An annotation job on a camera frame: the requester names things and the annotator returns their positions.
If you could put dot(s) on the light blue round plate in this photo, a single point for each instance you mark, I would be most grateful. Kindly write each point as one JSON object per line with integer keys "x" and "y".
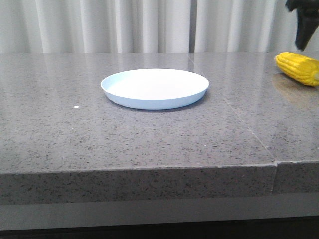
{"x": 155, "y": 89}

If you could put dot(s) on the white pleated curtain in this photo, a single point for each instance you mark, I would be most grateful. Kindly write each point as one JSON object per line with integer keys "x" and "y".
{"x": 146, "y": 26}

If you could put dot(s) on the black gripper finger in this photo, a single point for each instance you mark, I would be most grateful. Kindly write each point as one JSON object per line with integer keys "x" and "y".
{"x": 307, "y": 19}

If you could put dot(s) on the yellow corn cob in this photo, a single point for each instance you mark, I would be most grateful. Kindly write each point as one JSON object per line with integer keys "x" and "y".
{"x": 301, "y": 68}

